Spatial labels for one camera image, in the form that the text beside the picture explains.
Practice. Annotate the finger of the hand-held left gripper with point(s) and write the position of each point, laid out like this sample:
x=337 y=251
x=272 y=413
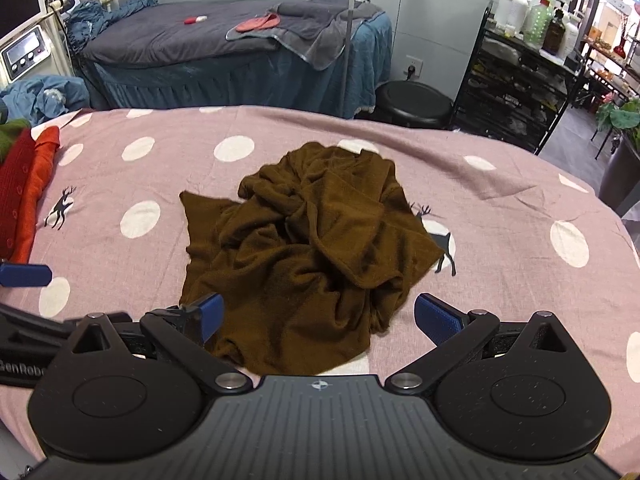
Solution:
x=35 y=321
x=25 y=275

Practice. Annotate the pink polka dot bed sheet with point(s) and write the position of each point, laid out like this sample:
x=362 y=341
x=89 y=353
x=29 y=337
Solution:
x=500 y=240

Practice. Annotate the red knit cardigan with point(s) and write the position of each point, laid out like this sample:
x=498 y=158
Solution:
x=15 y=195

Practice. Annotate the grey towel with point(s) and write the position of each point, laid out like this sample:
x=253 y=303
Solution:
x=325 y=35

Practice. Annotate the green leafy plant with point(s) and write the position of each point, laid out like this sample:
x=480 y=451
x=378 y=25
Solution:
x=622 y=117

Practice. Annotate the coral red cloth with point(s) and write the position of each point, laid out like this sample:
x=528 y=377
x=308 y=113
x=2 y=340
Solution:
x=257 y=23

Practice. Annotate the dark planter pot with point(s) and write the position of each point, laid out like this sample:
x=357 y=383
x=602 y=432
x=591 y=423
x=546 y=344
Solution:
x=620 y=175

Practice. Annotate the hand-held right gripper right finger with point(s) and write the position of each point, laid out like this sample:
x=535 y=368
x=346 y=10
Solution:
x=436 y=317

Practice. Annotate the black round stool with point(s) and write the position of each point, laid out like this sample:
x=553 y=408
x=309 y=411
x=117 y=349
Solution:
x=412 y=102

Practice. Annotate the small red and white item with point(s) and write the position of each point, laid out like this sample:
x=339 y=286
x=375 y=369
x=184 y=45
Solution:
x=195 y=19

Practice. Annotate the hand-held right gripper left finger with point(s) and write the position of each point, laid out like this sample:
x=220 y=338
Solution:
x=212 y=312

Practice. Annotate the metal pole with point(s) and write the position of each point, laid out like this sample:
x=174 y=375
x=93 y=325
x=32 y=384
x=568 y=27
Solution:
x=348 y=35

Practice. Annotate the white wall socket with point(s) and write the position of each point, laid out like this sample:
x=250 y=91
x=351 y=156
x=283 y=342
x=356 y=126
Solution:
x=414 y=66

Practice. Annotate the orange garment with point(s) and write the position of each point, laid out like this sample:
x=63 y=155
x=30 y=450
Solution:
x=42 y=160

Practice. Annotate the massage bed with blue skirt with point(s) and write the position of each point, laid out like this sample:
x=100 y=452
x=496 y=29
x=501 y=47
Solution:
x=200 y=80

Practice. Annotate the crumpled blue cloth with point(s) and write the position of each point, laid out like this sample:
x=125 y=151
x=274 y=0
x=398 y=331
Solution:
x=40 y=97

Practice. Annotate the black shelf trolley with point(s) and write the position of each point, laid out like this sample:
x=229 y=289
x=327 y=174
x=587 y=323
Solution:
x=510 y=95

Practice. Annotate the white beauty machine with screen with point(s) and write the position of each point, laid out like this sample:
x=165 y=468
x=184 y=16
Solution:
x=22 y=50

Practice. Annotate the cluster of toiletry bottles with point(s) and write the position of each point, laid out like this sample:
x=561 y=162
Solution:
x=540 y=20

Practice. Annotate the display shelf with ornaments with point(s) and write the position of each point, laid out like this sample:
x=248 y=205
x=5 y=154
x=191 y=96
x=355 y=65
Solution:
x=607 y=72

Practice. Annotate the red glass vase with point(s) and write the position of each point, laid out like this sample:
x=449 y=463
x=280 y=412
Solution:
x=620 y=49

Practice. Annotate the green knit garment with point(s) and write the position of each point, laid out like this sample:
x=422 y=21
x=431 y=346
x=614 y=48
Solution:
x=11 y=135

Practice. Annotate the brown knit sweater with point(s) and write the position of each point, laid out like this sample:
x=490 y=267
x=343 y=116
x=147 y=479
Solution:
x=310 y=260

